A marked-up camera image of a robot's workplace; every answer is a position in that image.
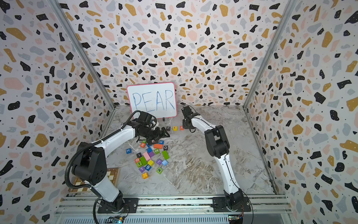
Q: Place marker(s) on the wooden chessboard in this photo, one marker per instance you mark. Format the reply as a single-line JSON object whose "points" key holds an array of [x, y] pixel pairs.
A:
{"points": [[112, 174]]}

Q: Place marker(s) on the long orange block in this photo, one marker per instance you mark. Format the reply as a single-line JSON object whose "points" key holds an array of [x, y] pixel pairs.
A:
{"points": [[158, 146]]}

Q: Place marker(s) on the long green block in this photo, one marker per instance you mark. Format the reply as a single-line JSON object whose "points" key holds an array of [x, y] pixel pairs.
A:
{"points": [[165, 155], [143, 161]]}

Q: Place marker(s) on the long green block right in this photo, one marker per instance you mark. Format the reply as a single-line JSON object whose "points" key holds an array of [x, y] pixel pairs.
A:
{"points": [[165, 155]]}

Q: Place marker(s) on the purple Y block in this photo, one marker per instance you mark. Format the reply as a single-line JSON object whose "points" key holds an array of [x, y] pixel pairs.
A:
{"points": [[142, 169]]}

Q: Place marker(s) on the long green block left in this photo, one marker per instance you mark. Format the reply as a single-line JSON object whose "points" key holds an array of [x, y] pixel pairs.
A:
{"points": [[143, 161]]}

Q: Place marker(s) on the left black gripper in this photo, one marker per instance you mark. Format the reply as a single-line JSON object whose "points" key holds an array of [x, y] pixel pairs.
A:
{"points": [[158, 135]]}

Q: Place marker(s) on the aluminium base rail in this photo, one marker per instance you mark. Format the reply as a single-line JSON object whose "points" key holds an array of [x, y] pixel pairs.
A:
{"points": [[178, 209]]}

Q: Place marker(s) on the light blue 5 block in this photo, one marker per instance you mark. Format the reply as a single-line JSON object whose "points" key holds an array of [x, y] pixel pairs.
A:
{"points": [[164, 162]]}

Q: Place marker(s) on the blue 9 block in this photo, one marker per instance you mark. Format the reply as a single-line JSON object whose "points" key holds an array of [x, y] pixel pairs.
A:
{"points": [[148, 167]]}

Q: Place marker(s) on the aluminium corner post left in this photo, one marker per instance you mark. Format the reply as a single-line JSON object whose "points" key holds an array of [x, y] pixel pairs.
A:
{"points": [[55, 6]]}

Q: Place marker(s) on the pink framed whiteboard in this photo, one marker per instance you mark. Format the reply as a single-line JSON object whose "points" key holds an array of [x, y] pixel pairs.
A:
{"points": [[158, 99]]}

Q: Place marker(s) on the orange X block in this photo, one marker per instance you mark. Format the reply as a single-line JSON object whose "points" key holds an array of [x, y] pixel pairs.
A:
{"points": [[145, 175]]}

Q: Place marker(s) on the aluminium corner post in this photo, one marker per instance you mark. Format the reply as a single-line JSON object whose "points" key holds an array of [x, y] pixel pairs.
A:
{"points": [[271, 48], [55, 6]]}

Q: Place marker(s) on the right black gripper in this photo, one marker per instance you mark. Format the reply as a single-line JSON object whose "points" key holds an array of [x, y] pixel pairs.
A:
{"points": [[184, 126]]}

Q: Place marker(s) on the green N block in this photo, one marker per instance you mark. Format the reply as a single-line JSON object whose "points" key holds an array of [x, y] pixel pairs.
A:
{"points": [[159, 170]]}

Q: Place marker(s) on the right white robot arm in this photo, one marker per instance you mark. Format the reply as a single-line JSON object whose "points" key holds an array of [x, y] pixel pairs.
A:
{"points": [[218, 147]]}

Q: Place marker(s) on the aluminium corner post right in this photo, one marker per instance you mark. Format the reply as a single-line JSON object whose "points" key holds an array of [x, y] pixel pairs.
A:
{"points": [[271, 48]]}

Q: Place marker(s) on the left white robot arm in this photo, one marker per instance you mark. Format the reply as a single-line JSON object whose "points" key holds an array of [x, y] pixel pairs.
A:
{"points": [[88, 166]]}

